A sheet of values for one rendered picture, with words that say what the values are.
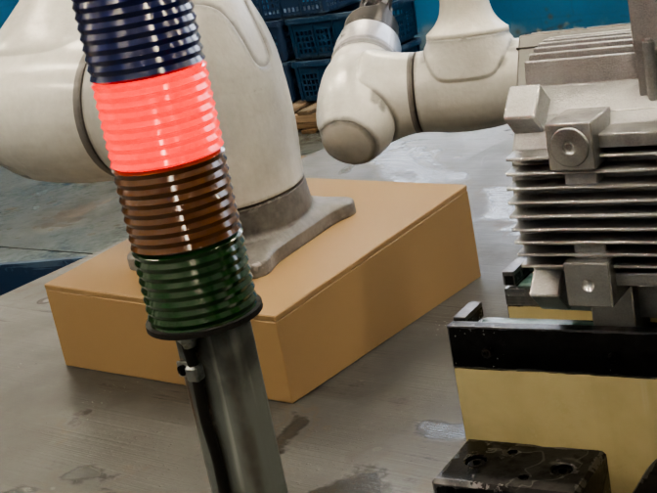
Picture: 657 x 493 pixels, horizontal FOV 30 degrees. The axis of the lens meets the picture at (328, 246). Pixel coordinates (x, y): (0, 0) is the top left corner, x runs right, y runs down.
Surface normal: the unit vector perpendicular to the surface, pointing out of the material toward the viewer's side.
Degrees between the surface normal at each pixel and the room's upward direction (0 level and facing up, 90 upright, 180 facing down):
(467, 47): 79
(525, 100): 45
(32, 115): 83
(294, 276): 4
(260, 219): 88
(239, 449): 90
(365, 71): 29
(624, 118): 51
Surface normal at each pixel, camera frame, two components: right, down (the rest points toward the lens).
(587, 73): -0.51, 0.31
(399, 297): 0.77, 0.04
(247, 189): 0.32, 0.30
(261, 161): 0.55, 0.22
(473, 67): -0.20, 0.11
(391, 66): -0.18, -0.61
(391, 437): -0.18, -0.94
